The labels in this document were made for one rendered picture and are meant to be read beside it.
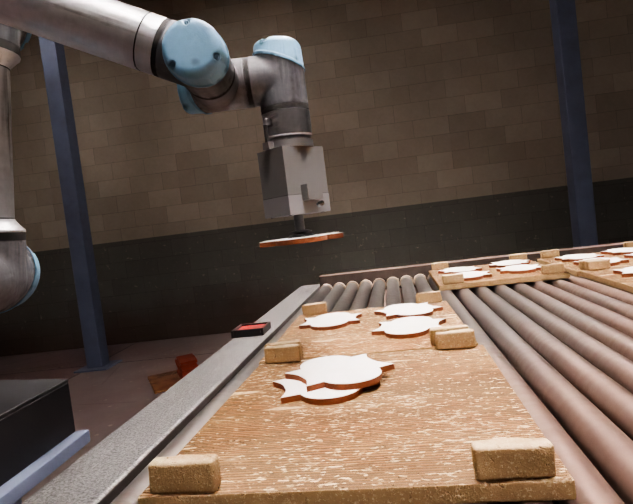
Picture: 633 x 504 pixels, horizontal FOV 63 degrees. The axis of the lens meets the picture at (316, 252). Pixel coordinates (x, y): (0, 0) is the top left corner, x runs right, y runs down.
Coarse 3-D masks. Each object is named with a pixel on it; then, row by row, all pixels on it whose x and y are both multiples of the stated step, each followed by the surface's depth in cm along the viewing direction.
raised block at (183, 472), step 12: (180, 456) 44; (192, 456) 44; (204, 456) 44; (216, 456) 44; (156, 468) 43; (168, 468) 43; (180, 468) 43; (192, 468) 43; (204, 468) 43; (216, 468) 43; (156, 480) 43; (168, 480) 43; (180, 480) 43; (192, 480) 43; (204, 480) 43; (216, 480) 43; (156, 492) 44; (168, 492) 43; (180, 492) 43; (192, 492) 43; (204, 492) 43
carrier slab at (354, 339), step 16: (432, 304) 117; (448, 304) 115; (304, 320) 117; (368, 320) 108; (384, 320) 106; (448, 320) 98; (288, 336) 102; (304, 336) 100; (320, 336) 98; (336, 336) 96; (352, 336) 95; (368, 336) 93; (384, 336) 92; (304, 352) 87; (320, 352) 86; (336, 352) 84; (352, 352) 83; (368, 352) 82; (384, 352) 82
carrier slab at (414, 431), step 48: (384, 384) 65; (432, 384) 63; (480, 384) 61; (240, 432) 55; (288, 432) 54; (336, 432) 52; (384, 432) 51; (432, 432) 49; (480, 432) 48; (528, 432) 47; (240, 480) 44; (288, 480) 43; (336, 480) 42; (384, 480) 41; (432, 480) 41; (528, 480) 39
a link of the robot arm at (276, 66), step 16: (256, 48) 78; (272, 48) 77; (288, 48) 77; (256, 64) 77; (272, 64) 77; (288, 64) 77; (256, 80) 77; (272, 80) 77; (288, 80) 77; (304, 80) 80; (256, 96) 78; (272, 96) 77; (288, 96) 77; (304, 96) 79
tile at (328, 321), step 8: (344, 312) 116; (312, 320) 111; (320, 320) 110; (328, 320) 109; (336, 320) 108; (344, 320) 107; (352, 320) 106; (304, 328) 107; (312, 328) 105; (320, 328) 103; (328, 328) 103; (336, 328) 103
